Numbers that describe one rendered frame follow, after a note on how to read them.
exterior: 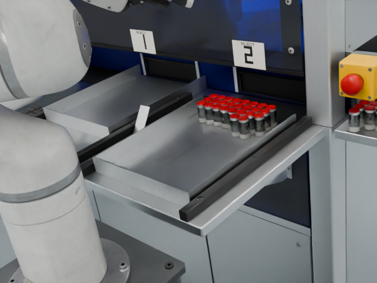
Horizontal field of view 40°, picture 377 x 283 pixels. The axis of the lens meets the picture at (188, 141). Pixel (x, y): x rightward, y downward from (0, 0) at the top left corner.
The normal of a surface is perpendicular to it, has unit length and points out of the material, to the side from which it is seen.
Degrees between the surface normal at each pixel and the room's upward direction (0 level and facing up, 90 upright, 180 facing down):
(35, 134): 30
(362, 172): 90
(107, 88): 90
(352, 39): 90
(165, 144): 0
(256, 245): 90
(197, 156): 0
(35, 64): 102
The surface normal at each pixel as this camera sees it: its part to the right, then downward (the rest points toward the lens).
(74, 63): 0.77, 0.47
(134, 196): -0.14, -0.88
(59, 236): 0.47, 0.34
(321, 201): -0.66, 0.42
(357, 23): 0.74, 0.21
